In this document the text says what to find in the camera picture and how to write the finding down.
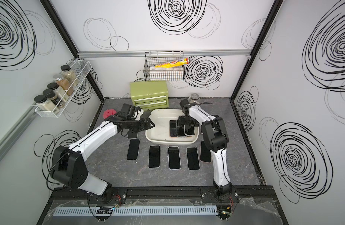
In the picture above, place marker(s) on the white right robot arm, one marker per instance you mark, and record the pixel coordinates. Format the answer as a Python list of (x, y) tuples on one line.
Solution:
[(215, 138)]

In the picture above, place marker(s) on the spice jar black lid front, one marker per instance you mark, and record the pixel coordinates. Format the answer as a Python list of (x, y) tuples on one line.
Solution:
[(44, 103)]

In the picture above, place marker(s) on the white box in basket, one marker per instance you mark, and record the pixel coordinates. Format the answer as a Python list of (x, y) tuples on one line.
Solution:
[(173, 69)]

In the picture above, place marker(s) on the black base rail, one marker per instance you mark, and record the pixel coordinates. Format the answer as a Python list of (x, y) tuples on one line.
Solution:
[(204, 194)]

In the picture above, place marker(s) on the clear wall spice shelf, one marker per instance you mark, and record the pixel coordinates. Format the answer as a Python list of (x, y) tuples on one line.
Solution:
[(83, 92)]

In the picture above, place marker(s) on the green metal drawer toolbox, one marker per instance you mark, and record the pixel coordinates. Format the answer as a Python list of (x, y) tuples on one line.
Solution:
[(149, 95)]

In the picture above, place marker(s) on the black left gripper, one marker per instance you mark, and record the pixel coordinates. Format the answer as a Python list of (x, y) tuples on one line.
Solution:
[(143, 126)]

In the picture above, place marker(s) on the black wire wall basket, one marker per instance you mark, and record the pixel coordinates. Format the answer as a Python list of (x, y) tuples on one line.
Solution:
[(171, 74)]

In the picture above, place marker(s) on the spice jar black lid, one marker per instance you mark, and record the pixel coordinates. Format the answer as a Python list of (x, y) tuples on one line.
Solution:
[(44, 103), (70, 75)]

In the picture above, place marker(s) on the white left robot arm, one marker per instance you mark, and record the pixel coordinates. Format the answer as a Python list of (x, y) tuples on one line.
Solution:
[(68, 163)]

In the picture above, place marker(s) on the spice jar dark contents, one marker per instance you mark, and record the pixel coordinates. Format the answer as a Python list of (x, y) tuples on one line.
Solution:
[(50, 94)]

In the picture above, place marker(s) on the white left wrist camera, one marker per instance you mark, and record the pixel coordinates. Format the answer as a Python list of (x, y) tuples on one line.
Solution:
[(137, 114)]

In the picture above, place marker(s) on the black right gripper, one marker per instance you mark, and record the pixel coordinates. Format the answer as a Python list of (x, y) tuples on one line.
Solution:
[(182, 121)]

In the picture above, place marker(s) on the glass jar with powder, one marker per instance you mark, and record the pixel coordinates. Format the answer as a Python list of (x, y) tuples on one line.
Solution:
[(194, 98)]

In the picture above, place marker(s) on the white plastic storage box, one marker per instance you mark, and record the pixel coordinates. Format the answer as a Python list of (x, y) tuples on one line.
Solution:
[(160, 134)]

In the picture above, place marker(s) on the spice jar brown contents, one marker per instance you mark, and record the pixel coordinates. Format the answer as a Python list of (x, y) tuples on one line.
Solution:
[(64, 83)]

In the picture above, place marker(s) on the spice jar white contents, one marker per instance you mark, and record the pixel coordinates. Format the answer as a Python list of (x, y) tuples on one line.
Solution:
[(59, 91)]

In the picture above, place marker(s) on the pink smiley sponge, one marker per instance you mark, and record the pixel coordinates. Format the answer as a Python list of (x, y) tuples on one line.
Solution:
[(108, 112)]

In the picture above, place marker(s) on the grey slotted cable duct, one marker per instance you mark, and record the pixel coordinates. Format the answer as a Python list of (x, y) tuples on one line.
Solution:
[(135, 211)]

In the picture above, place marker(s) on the spice jar black lid rear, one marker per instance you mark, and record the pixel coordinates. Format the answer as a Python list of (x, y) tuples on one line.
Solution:
[(70, 75)]

